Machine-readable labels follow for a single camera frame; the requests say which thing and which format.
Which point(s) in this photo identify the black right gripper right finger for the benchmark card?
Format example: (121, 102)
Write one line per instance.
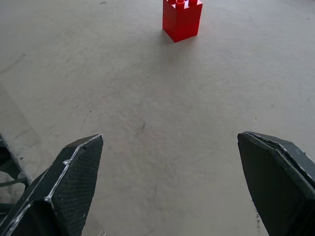
(278, 182)

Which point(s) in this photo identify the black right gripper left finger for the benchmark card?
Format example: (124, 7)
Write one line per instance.
(61, 186)

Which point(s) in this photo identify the red toy brick stack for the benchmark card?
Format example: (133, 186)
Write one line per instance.
(180, 20)

